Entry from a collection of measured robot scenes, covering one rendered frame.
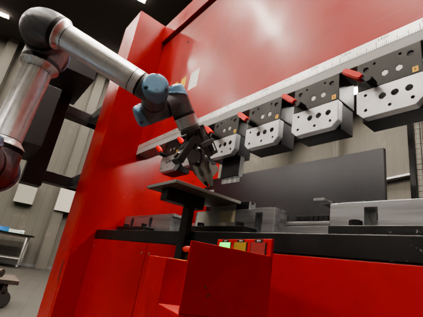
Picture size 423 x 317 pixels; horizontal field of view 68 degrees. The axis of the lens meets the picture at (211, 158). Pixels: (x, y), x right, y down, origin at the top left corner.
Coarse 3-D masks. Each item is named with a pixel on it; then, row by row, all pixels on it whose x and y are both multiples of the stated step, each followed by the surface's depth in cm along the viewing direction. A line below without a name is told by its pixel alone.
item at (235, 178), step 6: (240, 156) 114; (228, 162) 118; (234, 162) 116; (240, 162) 113; (222, 168) 120; (228, 168) 117; (234, 168) 114; (240, 168) 113; (222, 174) 119; (228, 174) 116; (234, 174) 113; (240, 174) 112; (222, 180) 119; (228, 180) 116; (234, 180) 114
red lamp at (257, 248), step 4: (252, 244) 60; (256, 244) 59; (260, 244) 58; (264, 244) 57; (252, 248) 59; (256, 248) 58; (260, 248) 57; (264, 248) 56; (252, 252) 59; (256, 252) 58; (260, 252) 57; (264, 252) 56
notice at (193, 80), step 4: (192, 72) 163; (196, 72) 159; (192, 76) 161; (196, 76) 157; (192, 80) 160; (196, 80) 156; (188, 84) 162; (192, 84) 158; (196, 84) 154; (188, 88) 160; (192, 88) 157
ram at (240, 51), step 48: (240, 0) 148; (288, 0) 118; (336, 0) 98; (384, 0) 84; (192, 48) 173; (240, 48) 133; (288, 48) 108; (336, 48) 91; (384, 48) 79; (192, 96) 154; (240, 96) 121
